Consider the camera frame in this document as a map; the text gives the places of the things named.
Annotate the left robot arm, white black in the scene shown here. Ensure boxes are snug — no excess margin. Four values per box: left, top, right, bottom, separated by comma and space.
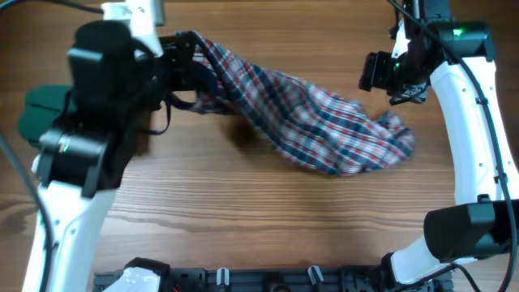
20, 1, 195, 291

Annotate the folded dark green garment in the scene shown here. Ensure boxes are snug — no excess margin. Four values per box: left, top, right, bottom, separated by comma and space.
18, 84, 76, 148

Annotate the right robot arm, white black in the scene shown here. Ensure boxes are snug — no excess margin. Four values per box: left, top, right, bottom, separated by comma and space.
359, 1, 518, 290

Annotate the plaid shirt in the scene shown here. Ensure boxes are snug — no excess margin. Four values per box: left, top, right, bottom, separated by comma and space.
190, 33, 416, 176

